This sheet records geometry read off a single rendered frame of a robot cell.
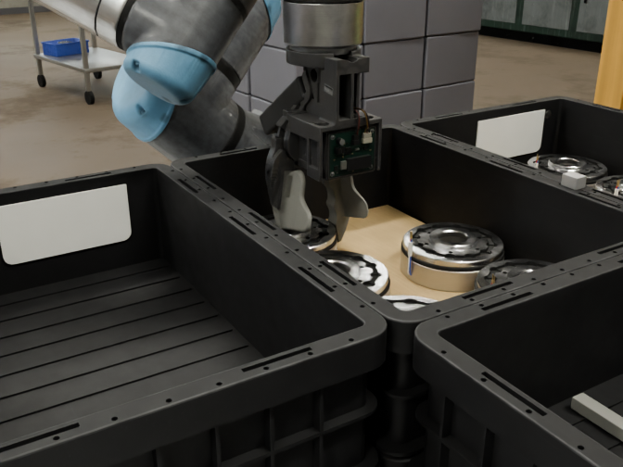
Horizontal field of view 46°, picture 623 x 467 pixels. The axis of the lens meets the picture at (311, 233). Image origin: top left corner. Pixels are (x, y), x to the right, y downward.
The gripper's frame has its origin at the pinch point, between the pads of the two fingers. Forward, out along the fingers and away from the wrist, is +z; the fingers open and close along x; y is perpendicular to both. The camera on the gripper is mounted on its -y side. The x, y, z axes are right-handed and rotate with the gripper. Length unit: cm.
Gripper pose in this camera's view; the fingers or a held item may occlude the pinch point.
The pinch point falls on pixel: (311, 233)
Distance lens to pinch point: 79.4
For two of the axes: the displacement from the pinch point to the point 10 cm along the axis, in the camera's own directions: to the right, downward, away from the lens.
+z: 0.0, 9.2, 3.9
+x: 8.5, -2.0, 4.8
